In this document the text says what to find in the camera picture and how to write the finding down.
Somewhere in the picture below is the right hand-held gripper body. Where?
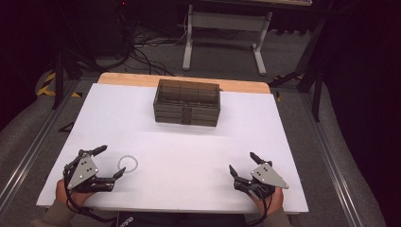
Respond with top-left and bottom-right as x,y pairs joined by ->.
233,160 -> 290,201

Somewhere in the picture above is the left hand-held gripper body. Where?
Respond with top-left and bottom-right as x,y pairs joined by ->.
62,148 -> 116,194

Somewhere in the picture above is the white bead bracelet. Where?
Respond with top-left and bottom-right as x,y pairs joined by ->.
116,154 -> 139,174

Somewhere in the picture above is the dark transparent jewelry box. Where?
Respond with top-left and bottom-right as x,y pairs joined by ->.
152,79 -> 221,128

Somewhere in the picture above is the person's right hand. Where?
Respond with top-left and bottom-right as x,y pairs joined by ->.
248,185 -> 285,218

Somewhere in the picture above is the person's left hand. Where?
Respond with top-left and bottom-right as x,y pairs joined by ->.
55,179 -> 96,209

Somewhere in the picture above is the yellow black hazard tape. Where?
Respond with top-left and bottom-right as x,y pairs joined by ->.
36,72 -> 83,98
273,73 -> 306,102

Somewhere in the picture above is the person's dark clothing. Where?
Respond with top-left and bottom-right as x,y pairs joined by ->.
114,211 -> 248,227

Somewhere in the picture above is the wooden table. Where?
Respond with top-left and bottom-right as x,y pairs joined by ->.
97,72 -> 272,95

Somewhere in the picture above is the black metal stand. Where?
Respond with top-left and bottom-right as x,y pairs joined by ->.
268,15 -> 327,123
51,34 -> 97,111

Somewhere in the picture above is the dark equipment cabinet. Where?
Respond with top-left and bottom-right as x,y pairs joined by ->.
93,0 -> 135,60

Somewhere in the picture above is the white-legged desk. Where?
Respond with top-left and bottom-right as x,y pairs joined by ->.
182,0 -> 314,77

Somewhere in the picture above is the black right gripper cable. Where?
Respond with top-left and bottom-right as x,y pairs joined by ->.
245,188 -> 274,227

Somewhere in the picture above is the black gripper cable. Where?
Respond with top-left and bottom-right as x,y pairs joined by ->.
62,168 -> 119,223
245,188 -> 274,227

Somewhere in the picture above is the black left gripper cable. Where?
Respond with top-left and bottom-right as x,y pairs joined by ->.
62,168 -> 119,223

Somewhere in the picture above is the black triangular bracket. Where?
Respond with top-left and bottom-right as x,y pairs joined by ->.
58,121 -> 76,133

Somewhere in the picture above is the aluminium floor rail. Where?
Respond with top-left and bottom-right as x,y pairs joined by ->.
298,93 -> 368,227
0,79 -> 81,217

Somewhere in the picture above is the black floor cable bundle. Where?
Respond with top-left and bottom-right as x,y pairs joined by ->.
122,23 -> 190,78

